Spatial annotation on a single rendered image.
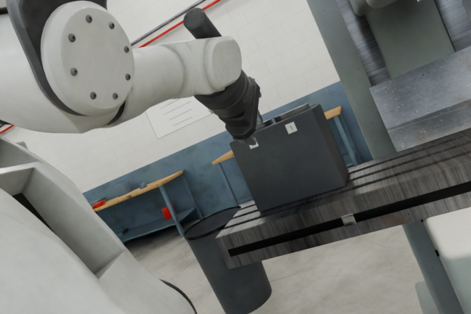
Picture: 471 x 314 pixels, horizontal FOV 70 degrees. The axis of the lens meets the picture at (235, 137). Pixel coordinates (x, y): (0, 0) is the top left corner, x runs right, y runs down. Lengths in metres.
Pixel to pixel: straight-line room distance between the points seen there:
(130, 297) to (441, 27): 1.06
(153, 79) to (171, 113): 5.43
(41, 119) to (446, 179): 0.64
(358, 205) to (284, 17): 4.56
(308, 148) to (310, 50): 4.30
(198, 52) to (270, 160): 0.45
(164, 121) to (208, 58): 5.47
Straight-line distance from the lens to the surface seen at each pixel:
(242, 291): 2.51
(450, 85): 1.14
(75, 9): 0.25
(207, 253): 2.41
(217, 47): 0.43
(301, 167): 0.79
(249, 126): 0.63
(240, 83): 0.54
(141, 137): 6.17
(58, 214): 0.49
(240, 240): 0.80
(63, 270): 0.40
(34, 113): 0.28
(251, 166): 0.82
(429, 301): 1.78
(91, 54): 0.25
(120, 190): 6.29
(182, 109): 5.67
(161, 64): 0.37
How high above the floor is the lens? 1.20
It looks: 2 degrees down
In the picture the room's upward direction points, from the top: 24 degrees counter-clockwise
